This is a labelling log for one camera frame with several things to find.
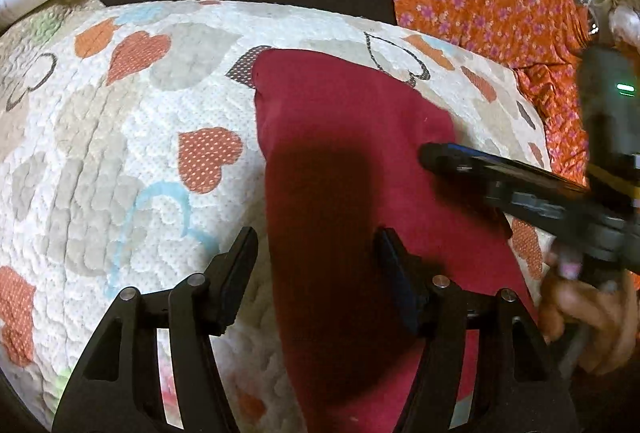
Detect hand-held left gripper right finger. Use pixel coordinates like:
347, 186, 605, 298
375, 227, 581, 433

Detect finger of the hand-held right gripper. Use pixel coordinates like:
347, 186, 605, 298
419, 142, 610, 235

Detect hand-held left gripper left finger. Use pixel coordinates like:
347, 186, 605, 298
51, 227, 260, 433

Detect red garment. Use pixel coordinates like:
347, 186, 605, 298
252, 48, 543, 433

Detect person's right hand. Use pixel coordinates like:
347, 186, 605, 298
537, 250, 640, 376

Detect white crumpled cloth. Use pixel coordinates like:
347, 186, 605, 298
606, 0, 640, 44

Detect heart-patterned quilt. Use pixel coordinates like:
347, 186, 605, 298
0, 0, 556, 433

